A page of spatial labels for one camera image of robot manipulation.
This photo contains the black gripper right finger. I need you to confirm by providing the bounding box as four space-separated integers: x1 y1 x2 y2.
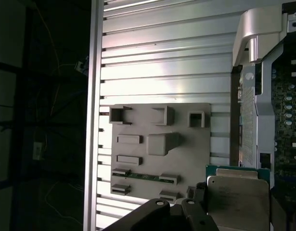
269 187 296 231

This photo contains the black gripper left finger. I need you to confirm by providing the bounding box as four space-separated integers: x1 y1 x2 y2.
106 182 218 231

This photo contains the CPU with silver top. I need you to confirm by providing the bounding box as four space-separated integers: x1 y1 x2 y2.
205 165 271 227

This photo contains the green RAM stick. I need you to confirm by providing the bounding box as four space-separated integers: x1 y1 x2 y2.
126 173 174 182

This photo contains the grey parts rack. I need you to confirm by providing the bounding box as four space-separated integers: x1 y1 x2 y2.
110 103 212 202

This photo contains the black PC case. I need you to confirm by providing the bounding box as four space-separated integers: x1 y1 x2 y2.
230 0 296 231

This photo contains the green motherboard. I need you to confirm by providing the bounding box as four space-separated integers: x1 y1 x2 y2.
259 40 296 231

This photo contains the small white adapter box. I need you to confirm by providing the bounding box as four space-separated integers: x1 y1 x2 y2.
32 141 44 160

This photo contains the white power strip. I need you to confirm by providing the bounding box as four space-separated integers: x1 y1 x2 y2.
75 56 90 73

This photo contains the silver PC case handle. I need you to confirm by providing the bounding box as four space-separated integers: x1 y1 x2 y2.
233 7 283 66

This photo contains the thin yellow cable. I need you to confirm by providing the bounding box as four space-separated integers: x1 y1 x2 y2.
34 3 61 116

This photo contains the black metal table frame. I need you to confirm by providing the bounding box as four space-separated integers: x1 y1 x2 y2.
0 0 35 231

